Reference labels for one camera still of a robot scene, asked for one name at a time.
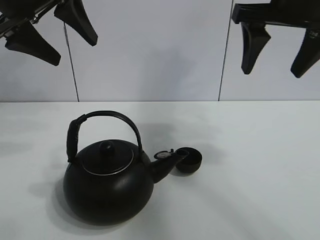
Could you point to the small black teacup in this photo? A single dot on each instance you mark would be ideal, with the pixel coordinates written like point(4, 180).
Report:
point(191, 163)

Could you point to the black round teapot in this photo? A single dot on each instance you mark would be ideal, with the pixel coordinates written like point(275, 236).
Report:
point(110, 181)

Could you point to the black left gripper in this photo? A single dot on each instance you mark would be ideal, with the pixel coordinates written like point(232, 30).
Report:
point(24, 38)

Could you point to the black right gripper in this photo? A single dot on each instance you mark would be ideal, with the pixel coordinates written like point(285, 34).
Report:
point(254, 17)

